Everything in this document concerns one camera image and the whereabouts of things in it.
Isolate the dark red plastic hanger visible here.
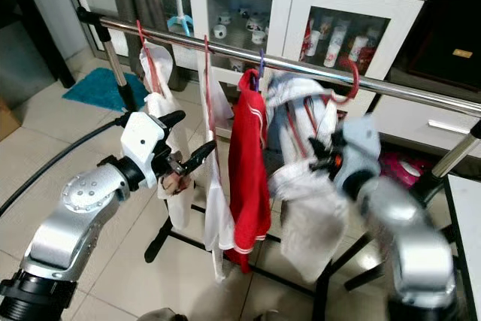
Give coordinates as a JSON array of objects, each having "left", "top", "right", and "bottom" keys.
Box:
[{"left": 286, "top": 56, "right": 362, "bottom": 160}]

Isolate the purple hanger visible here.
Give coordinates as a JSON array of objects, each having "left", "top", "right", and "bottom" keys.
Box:
[{"left": 252, "top": 49, "right": 268, "bottom": 89}]

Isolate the red shirt white trim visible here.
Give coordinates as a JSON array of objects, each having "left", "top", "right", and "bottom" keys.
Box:
[{"left": 225, "top": 69, "right": 273, "bottom": 273}]

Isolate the pink vacuum cleaner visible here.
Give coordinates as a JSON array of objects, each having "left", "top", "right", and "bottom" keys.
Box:
[{"left": 380, "top": 152, "right": 429, "bottom": 190}]

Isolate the teal floor mat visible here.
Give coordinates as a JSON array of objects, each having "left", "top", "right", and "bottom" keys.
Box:
[{"left": 62, "top": 68, "right": 132, "bottom": 111}]

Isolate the large cardboard box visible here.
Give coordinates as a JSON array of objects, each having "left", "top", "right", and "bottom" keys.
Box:
[{"left": 0, "top": 103, "right": 22, "bottom": 141}]

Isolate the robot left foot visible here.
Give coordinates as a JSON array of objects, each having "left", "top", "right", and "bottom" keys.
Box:
[{"left": 139, "top": 307, "right": 185, "bottom": 321}]

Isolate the white table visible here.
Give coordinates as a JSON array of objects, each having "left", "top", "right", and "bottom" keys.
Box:
[{"left": 443, "top": 173, "right": 481, "bottom": 321}]

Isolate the black tv stand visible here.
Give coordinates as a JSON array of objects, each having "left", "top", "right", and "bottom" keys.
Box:
[{"left": 395, "top": 0, "right": 481, "bottom": 92}]

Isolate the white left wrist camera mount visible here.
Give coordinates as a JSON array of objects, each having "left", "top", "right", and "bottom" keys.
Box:
[{"left": 120, "top": 111, "right": 170, "bottom": 190}]

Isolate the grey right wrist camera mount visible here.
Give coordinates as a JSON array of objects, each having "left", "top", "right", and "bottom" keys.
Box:
[{"left": 331, "top": 114, "right": 383, "bottom": 194}]

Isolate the red wire hanger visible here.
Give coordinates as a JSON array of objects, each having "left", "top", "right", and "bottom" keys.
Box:
[
  {"left": 135, "top": 20, "right": 166, "bottom": 96},
  {"left": 201, "top": 35, "right": 215, "bottom": 134}
]

